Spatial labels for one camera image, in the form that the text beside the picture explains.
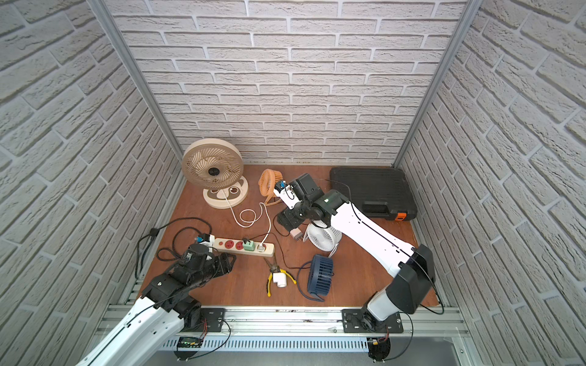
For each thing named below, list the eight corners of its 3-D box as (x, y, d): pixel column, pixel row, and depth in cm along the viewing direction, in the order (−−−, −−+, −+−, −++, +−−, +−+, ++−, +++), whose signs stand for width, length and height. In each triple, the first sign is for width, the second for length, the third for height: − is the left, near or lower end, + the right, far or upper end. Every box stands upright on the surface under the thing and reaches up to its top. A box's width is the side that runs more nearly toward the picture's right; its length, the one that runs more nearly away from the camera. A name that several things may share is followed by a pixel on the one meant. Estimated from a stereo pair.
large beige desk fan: (205, 208, 104) (177, 158, 79) (212, 189, 111) (187, 138, 87) (246, 208, 104) (230, 159, 79) (249, 189, 112) (236, 138, 87)
